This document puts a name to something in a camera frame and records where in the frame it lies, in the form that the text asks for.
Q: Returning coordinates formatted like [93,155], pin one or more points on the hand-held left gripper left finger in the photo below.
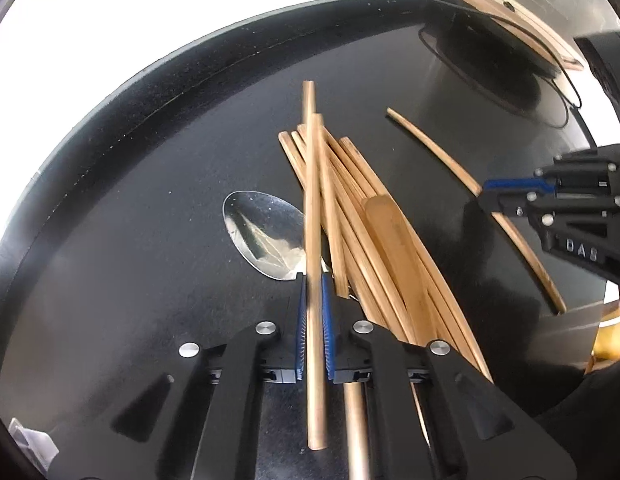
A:
[302,332]

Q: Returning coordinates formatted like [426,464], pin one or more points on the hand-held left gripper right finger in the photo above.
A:
[327,332]

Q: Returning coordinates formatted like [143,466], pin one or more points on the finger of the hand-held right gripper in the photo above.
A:
[510,205]
[510,183]

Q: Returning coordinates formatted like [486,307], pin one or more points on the light bamboo chopstick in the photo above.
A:
[315,210]
[430,145]

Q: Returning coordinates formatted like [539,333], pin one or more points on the wooden spoon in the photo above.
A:
[390,245]

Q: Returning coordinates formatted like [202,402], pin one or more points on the metal spoon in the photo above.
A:
[260,230]

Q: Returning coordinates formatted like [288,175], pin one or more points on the pile of wooden chopsticks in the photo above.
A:
[340,180]

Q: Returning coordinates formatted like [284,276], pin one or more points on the wooden board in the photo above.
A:
[545,35]

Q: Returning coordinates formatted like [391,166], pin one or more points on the dark clothing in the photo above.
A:
[600,410]

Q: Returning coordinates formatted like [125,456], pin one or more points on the clear plastic wrapper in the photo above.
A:
[32,440]

